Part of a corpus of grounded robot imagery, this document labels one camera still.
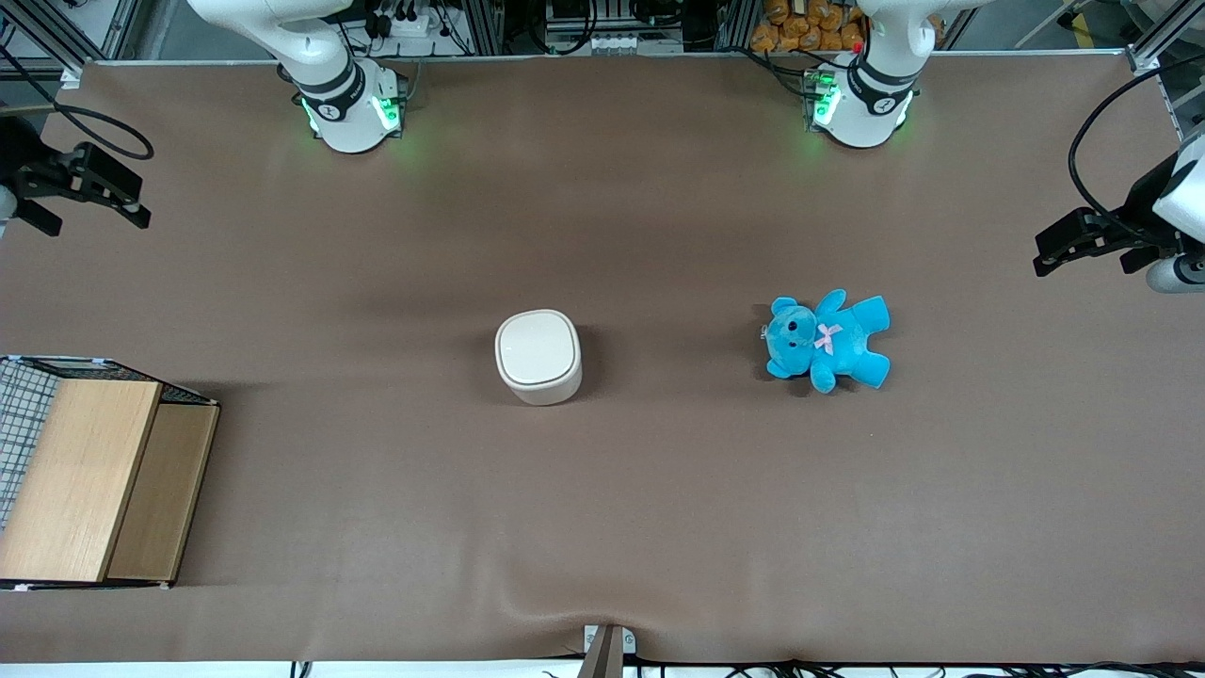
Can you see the aluminium frame post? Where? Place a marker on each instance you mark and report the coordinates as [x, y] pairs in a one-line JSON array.
[[66, 33], [1163, 56]]

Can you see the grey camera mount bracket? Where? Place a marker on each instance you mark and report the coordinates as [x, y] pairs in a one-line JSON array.
[[607, 650]]

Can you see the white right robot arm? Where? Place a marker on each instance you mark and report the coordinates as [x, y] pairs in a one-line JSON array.
[[329, 75]]

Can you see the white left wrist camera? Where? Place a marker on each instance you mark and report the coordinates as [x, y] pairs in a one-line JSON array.
[[1177, 273]]

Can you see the orange plush toys pile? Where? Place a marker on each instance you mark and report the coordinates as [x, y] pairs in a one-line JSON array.
[[810, 28]]

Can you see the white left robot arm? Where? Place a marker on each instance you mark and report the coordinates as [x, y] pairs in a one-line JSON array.
[[871, 85]]

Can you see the light wooden shelf box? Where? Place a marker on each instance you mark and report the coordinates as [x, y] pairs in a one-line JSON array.
[[85, 471]]

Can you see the brown table mat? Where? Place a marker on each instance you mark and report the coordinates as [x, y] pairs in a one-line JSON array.
[[602, 518]]

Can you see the blue teddy bear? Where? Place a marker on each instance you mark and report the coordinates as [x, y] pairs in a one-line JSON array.
[[828, 344]]

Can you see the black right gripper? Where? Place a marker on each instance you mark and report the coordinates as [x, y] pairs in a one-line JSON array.
[[21, 151]]

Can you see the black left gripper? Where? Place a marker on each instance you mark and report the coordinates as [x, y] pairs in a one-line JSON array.
[[1138, 205]]

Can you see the white plastic trash can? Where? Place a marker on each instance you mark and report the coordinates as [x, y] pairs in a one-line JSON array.
[[546, 388]]

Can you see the white trash can lid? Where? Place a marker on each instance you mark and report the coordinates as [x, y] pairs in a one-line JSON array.
[[537, 344]]

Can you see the white power strip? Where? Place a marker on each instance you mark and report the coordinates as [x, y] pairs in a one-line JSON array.
[[409, 25]]

